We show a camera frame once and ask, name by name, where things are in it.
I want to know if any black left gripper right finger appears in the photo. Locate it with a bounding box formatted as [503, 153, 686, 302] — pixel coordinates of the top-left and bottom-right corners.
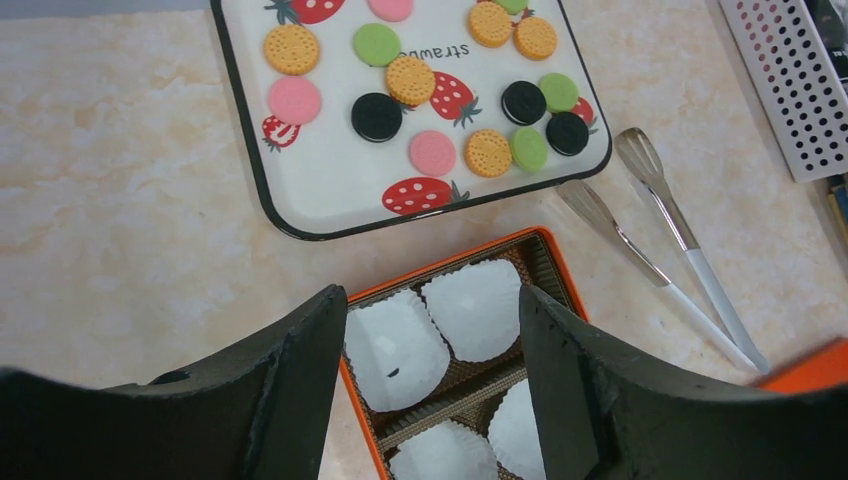
[520, 286, 847, 479]

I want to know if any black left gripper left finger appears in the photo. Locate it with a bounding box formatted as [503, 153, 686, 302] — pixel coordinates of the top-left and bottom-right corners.
[1, 285, 347, 479]

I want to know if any metal tongs white handle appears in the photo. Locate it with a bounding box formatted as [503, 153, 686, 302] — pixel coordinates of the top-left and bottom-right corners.
[555, 127, 772, 374]

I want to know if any green sandwich cookie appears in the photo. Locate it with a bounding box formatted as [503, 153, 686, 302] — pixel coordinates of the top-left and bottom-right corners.
[353, 23, 401, 67]
[509, 126, 548, 172]
[493, 0, 529, 16]
[538, 73, 580, 113]

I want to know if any black sandwich cookie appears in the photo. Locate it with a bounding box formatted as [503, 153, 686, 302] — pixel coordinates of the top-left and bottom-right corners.
[545, 112, 589, 156]
[501, 80, 547, 126]
[351, 92, 403, 143]

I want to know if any white paper cup liner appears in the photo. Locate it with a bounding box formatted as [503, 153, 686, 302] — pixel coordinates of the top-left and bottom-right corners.
[345, 289, 451, 413]
[421, 259, 522, 362]
[389, 420, 498, 480]
[488, 379, 546, 480]

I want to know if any orange cookie tin box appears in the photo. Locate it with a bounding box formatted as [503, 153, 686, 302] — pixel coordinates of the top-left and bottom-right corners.
[339, 226, 588, 479]

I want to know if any orange tin lid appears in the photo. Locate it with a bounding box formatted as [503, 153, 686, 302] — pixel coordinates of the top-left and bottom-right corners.
[755, 338, 847, 394]

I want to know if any yellow sandwich cookie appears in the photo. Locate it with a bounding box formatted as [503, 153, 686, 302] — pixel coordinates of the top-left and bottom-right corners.
[513, 17, 558, 61]
[263, 24, 321, 76]
[463, 129, 512, 178]
[467, 1, 512, 48]
[385, 56, 436, 106]

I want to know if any pink sandwich cookie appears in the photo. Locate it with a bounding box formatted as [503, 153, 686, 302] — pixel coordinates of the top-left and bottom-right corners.
[408, 130, 457, 177]
[367, 0, 414, 22]
[267, 76, 322, 125]

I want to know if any white strawberry print tray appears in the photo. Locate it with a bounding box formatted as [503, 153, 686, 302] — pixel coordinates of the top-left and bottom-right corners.
[211, 1, 612, 241]

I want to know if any white perforated plastic basket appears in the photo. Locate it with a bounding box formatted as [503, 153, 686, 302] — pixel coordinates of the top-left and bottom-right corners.
[718, 0, 847, 183]

